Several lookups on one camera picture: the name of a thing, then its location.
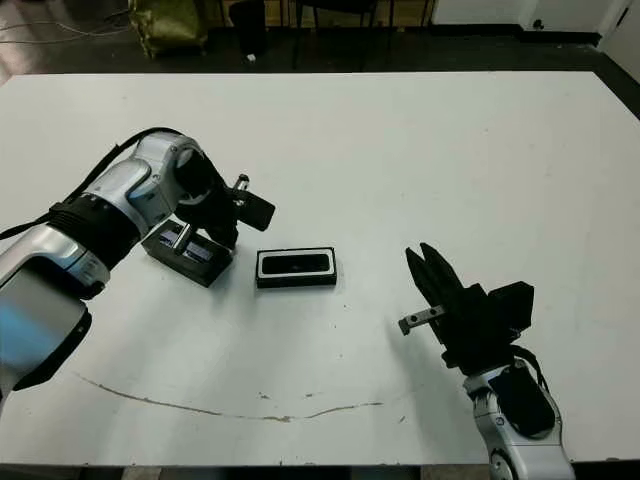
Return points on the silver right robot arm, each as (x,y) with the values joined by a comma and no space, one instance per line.
(505,450)

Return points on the slim black camera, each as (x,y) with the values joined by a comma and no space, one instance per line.
(295,264)

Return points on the tall black bin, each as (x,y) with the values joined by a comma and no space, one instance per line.
(248,27)

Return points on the black office chair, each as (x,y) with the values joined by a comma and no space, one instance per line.
(340,6)

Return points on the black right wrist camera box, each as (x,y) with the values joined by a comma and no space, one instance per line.
(515,302)

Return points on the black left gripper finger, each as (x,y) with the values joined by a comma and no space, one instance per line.
(226,236)

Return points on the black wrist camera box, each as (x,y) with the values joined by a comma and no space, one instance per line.
(515,302)
(257,212)

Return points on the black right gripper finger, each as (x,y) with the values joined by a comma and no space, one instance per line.
(427,282)
(447,280)

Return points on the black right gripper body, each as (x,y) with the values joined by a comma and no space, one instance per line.
(475,330)

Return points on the black box lid with tape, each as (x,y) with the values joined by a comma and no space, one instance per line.
(190,270)

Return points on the black box base white insert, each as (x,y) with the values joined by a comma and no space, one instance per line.
(295,282)

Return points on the green plastic sack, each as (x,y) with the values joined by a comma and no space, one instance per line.
(170,22)

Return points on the black wall knob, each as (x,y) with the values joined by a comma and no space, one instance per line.
(538,24)

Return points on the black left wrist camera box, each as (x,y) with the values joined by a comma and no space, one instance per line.
(257,212)

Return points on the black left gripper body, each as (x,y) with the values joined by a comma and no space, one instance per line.
(202,195)

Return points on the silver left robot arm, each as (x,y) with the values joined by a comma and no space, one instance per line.
(115,195)

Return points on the white door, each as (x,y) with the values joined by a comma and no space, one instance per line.
(622,30)

